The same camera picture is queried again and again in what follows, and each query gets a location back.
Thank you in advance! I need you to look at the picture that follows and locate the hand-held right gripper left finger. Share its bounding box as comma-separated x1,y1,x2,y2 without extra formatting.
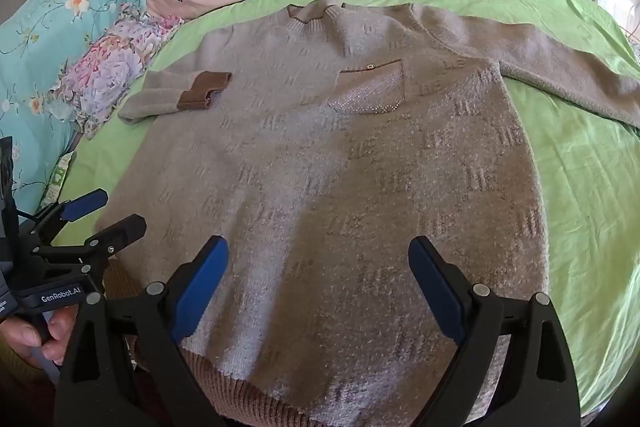
52,235,231,427

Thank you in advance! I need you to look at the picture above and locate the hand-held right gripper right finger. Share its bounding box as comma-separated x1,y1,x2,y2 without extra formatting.
407,235,583,427

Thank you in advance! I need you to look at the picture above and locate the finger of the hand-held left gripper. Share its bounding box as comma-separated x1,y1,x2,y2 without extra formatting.
32,188,110,249
35,214,147,295

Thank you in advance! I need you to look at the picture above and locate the beige knitted sweater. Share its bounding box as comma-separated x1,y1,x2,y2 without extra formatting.
95,0,640,427

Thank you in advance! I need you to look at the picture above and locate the person's left hand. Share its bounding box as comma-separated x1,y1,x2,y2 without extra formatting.
0,304,81,373

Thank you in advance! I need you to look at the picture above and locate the purple floral frilled pillow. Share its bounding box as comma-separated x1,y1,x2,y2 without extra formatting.
47,4,186,140

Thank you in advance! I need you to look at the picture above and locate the teal floral pillow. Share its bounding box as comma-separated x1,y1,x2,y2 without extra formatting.
0,0,156,208

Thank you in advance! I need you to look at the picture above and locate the green bed sheet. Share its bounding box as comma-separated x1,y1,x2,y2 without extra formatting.
42,0,640,418

